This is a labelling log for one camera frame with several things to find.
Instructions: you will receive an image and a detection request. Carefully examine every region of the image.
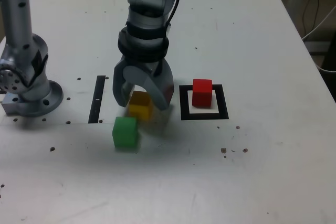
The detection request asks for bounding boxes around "thin black cable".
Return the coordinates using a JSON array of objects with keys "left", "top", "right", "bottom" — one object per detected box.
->
[{"left": 301, "top": 0, "right": 320, "bottom": 36}]

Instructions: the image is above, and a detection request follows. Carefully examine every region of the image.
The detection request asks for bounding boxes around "black tape square outline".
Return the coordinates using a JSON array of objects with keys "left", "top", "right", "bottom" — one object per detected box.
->
[{"left": 178, "top": 84, "right": 229, "bottom": 121}]

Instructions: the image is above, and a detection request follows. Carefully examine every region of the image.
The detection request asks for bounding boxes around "red cube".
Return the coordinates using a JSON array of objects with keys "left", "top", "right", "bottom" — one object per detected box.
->
[{"left": 192, "top": 78, "right": 213, "bottom": 109}]

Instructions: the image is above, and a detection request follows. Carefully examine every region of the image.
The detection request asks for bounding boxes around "green cube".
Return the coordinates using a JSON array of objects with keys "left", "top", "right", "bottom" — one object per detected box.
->
[{"left": 112, "top": 116, "right": 139, "bottom": 148}]

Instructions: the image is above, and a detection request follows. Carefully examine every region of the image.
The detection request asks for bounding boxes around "black tape strip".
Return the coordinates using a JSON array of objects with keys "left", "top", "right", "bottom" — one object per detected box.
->
[{"left": 88, "top": 75, "right": 106, "bottom": 124}]

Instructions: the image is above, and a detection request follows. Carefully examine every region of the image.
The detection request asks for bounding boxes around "yellow cube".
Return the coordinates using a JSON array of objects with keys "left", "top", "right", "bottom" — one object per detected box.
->
[{"left": 128, "top": 90, "right": 154, "bottom": 122}]

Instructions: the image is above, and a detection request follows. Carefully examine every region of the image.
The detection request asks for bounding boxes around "white cable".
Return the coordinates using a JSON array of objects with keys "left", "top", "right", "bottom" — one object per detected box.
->
[
  {"left": 301, "top": 5, "right": 336, "bottom": 41},
  {"left": 312, "top": 55, "right": 336, "bottom": 73}
]

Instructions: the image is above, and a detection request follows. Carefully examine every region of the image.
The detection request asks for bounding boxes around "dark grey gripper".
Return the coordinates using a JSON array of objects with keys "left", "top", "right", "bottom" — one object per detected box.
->
[{"left": 113, "top": 55, "right": 175, "bottom": 112}]

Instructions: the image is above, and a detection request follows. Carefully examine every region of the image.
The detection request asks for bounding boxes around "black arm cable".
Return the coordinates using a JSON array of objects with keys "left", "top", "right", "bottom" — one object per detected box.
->
[{"left": 165, "top": 0, "right": 182, "bottom": 36}]

